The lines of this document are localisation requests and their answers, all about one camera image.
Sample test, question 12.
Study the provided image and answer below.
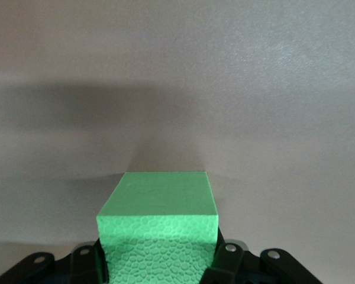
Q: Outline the brown table mat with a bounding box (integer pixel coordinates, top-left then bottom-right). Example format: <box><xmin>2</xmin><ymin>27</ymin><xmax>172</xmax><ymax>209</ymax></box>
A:
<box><xmin>0</xmin><ymin>0</ymin><xmax>355</xmax><ymax>284</ymax></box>

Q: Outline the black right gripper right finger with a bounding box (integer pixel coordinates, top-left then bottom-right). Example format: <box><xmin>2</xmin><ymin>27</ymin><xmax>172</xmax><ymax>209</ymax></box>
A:
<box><xmin>202</xmin><ymin>227</ymin><xmax>323</xmax><ymax>284</ymax></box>

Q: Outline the green foam cube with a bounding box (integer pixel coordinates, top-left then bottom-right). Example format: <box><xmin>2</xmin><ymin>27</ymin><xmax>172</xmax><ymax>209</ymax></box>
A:
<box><xmin>95</xmin><ymin>171</ymin><xmax>219</xmax><ymax>284</ymax></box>

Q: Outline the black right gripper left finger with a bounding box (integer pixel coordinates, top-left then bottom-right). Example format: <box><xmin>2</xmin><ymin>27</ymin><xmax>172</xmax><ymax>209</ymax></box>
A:
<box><xmin>0</xmin><ymin>239</ymin><xmax>110</xmax><ymax>284</ymax></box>

